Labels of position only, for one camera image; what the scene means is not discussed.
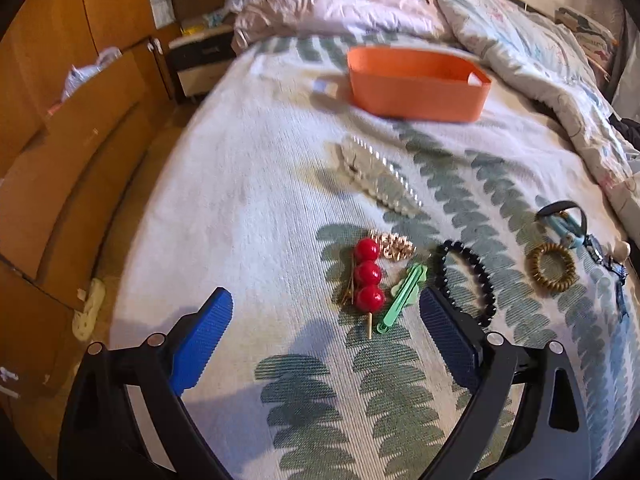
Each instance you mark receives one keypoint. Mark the orange plastic basket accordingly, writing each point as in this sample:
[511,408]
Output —
[415,95]

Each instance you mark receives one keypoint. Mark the cream rounded ornament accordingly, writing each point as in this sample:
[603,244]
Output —
[622,251]

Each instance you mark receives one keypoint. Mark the white pillow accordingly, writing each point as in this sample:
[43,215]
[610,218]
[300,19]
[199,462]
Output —
[350,5]

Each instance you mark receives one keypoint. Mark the green hair clip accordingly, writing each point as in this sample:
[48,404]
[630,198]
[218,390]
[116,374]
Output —
[400,300]

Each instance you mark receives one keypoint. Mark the white floral quilt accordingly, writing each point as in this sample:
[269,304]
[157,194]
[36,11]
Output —
[525,50]

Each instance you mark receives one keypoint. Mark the dark nightstand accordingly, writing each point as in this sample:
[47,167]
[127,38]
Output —
[200,65]

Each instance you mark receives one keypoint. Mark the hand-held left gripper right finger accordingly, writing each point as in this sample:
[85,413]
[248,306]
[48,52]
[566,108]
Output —
[450,345]

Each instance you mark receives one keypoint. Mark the red bead hair stick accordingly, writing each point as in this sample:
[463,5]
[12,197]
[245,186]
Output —
[368,272]

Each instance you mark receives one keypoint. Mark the printed pillow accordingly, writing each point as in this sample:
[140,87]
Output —
[585,30]

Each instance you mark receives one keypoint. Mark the plastic bag on wardrobe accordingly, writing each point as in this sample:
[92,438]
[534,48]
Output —
[85,72]

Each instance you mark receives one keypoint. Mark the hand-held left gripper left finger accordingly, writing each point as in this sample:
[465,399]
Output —
[205,340]

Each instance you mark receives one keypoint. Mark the wooden wardrobe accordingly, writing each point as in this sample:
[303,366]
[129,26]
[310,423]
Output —
[60,160]

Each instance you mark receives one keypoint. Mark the white floor object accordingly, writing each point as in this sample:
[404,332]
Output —
[87,310]

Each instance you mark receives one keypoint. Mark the pearl hair claw clip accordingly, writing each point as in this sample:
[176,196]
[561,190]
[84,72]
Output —
[370,175]

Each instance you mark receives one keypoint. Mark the dark cloth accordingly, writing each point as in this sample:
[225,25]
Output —
[627,135]

